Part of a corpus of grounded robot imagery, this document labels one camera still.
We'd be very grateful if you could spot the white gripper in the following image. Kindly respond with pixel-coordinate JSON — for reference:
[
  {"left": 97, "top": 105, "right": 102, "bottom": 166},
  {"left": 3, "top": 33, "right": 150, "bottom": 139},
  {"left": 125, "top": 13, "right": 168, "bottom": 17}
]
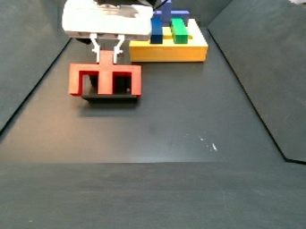
[{"left": 62, "top": 0, "right": 153, "bottom": 64}]

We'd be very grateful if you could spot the red E-shaped block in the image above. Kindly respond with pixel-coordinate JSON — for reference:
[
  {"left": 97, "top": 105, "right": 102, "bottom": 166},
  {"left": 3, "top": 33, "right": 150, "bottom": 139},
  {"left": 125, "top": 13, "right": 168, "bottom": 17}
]
[{"left": 68, "top": 50, "right": 141, "bottom": 97}]

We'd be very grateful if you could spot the yellow base board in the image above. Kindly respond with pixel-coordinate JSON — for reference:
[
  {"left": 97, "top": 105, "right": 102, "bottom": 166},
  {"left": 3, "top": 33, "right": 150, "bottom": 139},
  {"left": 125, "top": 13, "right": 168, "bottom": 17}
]
[{"left": 129, "top": 19, "right": 208, "bottom": 63}]

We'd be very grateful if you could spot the blue long block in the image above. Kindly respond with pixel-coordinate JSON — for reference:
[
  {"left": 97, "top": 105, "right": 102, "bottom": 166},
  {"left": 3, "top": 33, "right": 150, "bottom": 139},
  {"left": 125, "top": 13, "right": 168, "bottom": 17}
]
[{"left": 150, "top": 18, "right": 162, "bottom": 44}]

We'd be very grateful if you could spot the purple cross block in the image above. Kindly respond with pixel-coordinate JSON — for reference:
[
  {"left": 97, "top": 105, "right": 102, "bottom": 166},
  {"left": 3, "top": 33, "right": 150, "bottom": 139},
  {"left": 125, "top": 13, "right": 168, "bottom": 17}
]
[{"left": 153, "top": 0, "right": 189, "bottom": 27}]

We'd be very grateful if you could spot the green long block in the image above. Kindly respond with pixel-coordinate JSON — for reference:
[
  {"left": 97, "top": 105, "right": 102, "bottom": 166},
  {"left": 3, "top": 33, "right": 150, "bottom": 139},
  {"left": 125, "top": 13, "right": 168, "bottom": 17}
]
[{"left": 171, "top": 18, "right": 188, "bottom": 44}]

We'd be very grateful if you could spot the black bracket holder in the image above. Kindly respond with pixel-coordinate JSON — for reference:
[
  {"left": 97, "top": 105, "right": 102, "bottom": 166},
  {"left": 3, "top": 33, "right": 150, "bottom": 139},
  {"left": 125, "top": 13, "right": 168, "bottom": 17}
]
[{"left": 81, "top": 72, "right": 138, "bottom": 103}]

